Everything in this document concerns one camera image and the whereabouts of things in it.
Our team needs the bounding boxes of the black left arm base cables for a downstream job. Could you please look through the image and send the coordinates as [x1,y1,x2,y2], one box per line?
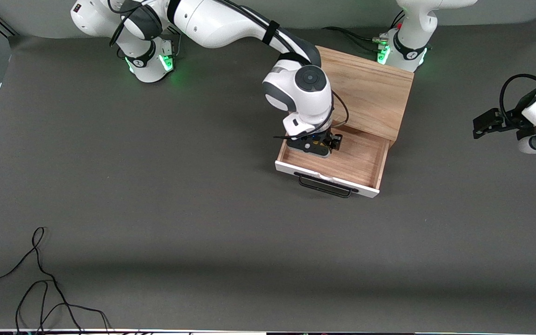
[322,10,406,53]

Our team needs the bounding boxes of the thin black loose cable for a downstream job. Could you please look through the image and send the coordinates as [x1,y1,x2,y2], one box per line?
[15,280,112,334]
[0,227,85,334]

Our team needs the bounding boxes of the white-fronted drawer with black handle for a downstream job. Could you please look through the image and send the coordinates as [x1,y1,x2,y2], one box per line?
[275,122,391,199]

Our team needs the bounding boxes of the wooden drawer cabinet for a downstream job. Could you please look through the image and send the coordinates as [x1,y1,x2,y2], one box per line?
[315,45,414,142]

